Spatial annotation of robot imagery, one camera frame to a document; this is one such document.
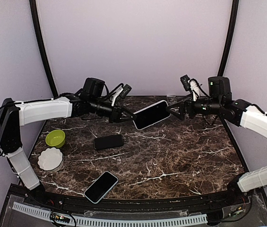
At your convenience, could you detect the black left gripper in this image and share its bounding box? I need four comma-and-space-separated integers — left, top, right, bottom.
89, 97, 137, 123

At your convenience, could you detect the white silicone phone case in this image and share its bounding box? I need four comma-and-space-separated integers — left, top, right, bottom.
132, 99, 171, 131

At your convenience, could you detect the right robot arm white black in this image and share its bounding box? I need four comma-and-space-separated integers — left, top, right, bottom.
166, 75, 267, 205

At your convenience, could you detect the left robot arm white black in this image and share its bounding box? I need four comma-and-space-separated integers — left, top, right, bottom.
0, 78, 136, 206

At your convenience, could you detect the smartphone in light blue case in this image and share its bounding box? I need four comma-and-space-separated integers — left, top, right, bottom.
84, 171, 119, 204

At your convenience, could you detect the green bowl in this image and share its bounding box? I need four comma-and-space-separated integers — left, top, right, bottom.
45, 130, 66, 148

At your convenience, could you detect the white fluted bowl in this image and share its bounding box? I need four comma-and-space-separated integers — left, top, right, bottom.
37, 148, 64, 173

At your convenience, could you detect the small circuit board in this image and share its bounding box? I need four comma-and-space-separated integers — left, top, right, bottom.
50, 212, 70, 224

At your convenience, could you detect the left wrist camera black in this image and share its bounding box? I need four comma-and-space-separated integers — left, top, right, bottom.
111, 84, 132, 106

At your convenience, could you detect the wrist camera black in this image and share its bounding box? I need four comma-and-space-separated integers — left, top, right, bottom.
180, 75, 200, 101
111, 84, 132, 106

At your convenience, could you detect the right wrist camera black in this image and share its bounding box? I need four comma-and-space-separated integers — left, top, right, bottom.
180, 75, 200, 101

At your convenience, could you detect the black table edge rail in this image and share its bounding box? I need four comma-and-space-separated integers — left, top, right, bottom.
8, 184, 254, 217

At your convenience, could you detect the black right frame post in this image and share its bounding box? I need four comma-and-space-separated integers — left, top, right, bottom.
217, 0, 239, 77

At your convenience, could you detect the black frame post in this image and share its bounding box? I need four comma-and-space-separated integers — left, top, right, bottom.
29, 0, 59, 97
217, 0, 239, 77

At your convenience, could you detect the white slotted cable duct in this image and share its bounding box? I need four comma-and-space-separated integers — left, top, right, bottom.
12, 202, 207, 227

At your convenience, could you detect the black left frame post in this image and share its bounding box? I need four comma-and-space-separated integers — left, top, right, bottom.
29, 0, 59, 97

